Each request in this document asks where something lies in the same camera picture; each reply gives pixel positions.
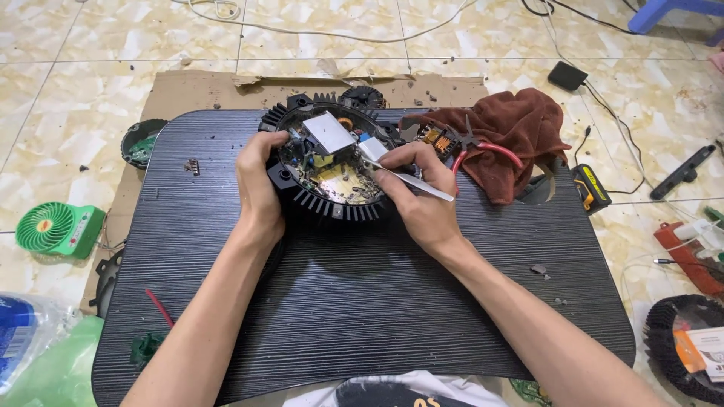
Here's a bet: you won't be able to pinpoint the brown cloth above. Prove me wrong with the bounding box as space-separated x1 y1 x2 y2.
403 87 572 205

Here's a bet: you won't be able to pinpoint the black wood-grain lap table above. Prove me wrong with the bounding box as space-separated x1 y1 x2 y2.
92 109 637 407

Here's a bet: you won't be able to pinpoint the orange power strip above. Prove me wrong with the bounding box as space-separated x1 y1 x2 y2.
654 221 724 297

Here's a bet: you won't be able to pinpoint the person's white and black shirt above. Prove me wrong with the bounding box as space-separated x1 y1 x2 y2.
282 370 511 407

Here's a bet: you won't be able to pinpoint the small black finned part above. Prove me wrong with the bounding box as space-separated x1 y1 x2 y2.
339 85 388 109

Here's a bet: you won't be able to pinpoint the black finned housing with box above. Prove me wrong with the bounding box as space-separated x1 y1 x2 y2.
644 294 724 405

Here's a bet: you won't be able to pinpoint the silver metal tweezers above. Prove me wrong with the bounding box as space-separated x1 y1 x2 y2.
361 157 456 202

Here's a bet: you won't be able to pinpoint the person's left hand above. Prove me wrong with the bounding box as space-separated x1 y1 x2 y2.
235 131 291 247

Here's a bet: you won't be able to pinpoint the copper coil transformer part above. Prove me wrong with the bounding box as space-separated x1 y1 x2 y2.
417 125 460 161

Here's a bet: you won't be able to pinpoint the clear bag with blue bottle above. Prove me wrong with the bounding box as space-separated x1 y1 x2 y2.
0 292 77 396

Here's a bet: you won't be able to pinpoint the green handheld fan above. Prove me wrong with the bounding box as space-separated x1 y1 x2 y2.
15 202 107 261

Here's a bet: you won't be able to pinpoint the brown cardboard sheet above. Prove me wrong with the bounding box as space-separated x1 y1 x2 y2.
79 70 489 315

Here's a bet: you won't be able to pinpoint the black cup with green board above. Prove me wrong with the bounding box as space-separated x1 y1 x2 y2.
120 119 169 171

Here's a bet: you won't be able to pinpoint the red stick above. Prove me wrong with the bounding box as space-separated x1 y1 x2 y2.
145 289 175 329

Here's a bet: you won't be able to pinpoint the black finned round lamp housing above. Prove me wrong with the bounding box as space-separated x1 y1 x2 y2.
259 92 409 222

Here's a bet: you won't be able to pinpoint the black power adapter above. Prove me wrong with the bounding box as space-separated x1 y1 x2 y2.
547 60 589 92

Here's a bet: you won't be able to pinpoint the red-handled pliers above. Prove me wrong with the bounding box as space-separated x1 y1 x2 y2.
447 115 525 193

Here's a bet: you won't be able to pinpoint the black bar-shaped tool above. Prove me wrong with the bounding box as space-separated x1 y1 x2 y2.
649 145 717 201

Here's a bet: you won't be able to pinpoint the yellow and black battery pack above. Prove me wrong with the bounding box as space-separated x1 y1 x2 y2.
570 163 613 214

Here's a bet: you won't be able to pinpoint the black cable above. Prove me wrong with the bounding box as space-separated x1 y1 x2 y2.
520 0 648 196

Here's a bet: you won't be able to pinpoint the white plug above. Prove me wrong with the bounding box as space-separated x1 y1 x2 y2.
673 219 724 251

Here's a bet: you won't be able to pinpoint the green circuit board fragment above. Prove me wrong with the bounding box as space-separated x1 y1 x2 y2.
509 378 553 407

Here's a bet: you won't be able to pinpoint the blue plastic stool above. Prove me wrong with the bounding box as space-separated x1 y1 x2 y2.
628 0 724 47

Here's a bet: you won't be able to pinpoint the person's right hand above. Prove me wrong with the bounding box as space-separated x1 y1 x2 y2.
373 141 466 259

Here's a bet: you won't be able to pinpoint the green plastic bag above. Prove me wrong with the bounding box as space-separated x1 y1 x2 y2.
0 315 105 407

